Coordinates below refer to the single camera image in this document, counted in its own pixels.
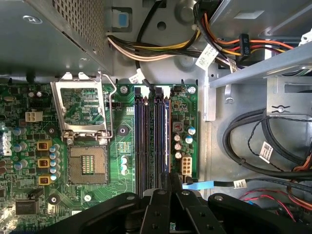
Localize black looped cable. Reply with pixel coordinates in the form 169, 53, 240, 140
222, 107, 312, 182

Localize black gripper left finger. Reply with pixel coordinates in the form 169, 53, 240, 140
43, 172, 172, 234

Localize thin black board cable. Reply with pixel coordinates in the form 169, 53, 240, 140
135, 0, 163, 95

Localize RAM stick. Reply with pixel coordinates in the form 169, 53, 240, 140
163, 97, 171, 173

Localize grey power supply unit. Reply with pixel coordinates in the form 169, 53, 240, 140
0, 0, 115, 77

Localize blue plastic release tab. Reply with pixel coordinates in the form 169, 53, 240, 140
117, 13, 129, 29

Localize CPU socket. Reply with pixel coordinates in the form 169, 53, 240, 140
67, 145, 109, 186

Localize green motherboard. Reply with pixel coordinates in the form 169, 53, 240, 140
0, 81, 199, 234

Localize black power connector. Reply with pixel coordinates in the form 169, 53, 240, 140
238, 33, 251, 62

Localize black PC case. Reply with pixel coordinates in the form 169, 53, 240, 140
0, 0, 312, 234

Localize metal socket cover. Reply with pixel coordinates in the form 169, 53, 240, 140
50, 71, 110, 146

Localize grey metal drive cage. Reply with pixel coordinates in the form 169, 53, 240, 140
208, 0, 312, 122

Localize white yellow power wires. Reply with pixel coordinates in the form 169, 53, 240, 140
106, 25, 203, 62

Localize orange red power wires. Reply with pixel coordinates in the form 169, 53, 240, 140
201, 12, 296, 57

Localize wire locking lever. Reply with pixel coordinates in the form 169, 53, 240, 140
97, 71, 117, 140

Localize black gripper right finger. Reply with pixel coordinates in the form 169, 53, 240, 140
172, 173, 312, 234

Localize RAM slot white latches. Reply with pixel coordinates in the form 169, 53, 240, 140
161, 86, 171, 175
142, 86, 153, 193

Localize blue flat data cable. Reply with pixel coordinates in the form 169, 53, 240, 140
181, 177, 312, 190

